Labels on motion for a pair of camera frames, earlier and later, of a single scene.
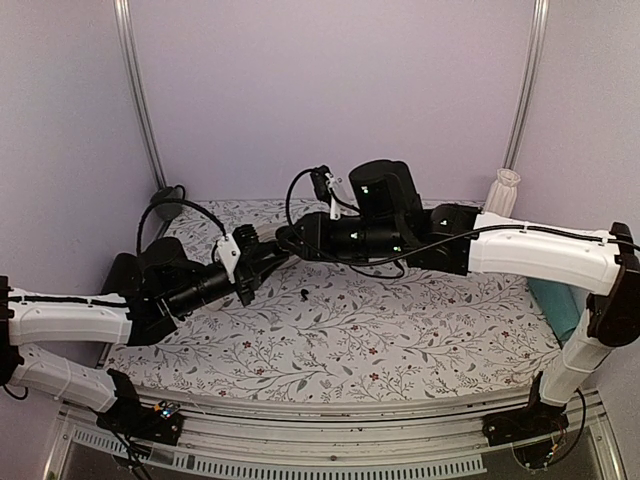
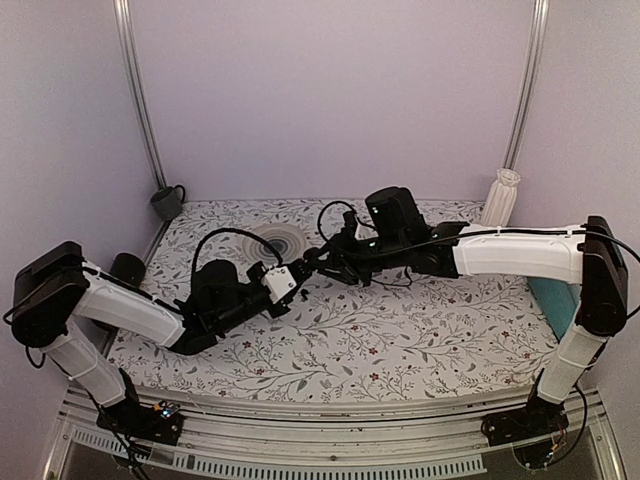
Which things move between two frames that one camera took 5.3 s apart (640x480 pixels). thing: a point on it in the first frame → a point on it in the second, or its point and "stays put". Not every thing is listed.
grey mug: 169,210 stays put
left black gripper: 252,271 → 289,298
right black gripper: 313,243 → 348,273
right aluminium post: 540,15 stays put
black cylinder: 124,276 stays put
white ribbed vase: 503,193 stays put
